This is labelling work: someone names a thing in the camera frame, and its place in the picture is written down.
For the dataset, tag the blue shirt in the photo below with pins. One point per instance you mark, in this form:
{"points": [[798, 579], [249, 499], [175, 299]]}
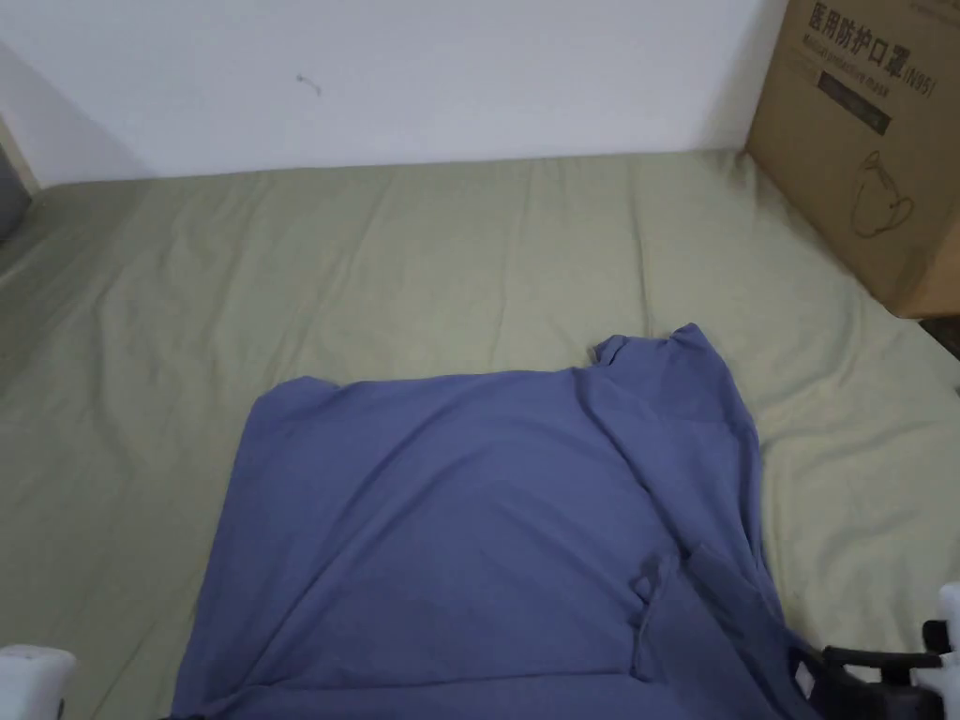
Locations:
{"points": [[480, 540]]}

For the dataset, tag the brown cardboard carton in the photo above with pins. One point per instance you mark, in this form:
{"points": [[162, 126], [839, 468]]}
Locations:
{"points": [[870, 142]]}

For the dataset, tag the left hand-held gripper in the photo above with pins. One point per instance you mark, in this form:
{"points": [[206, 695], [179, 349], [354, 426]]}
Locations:
{"points": [[30, 686]]}

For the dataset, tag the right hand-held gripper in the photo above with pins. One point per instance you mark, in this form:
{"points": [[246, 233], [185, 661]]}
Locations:
{"points": [[946, 660]]}

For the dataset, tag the bed with pale green sheet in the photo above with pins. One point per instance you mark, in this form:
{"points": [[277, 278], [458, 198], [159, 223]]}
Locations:
{"points": [[390, 255]]}

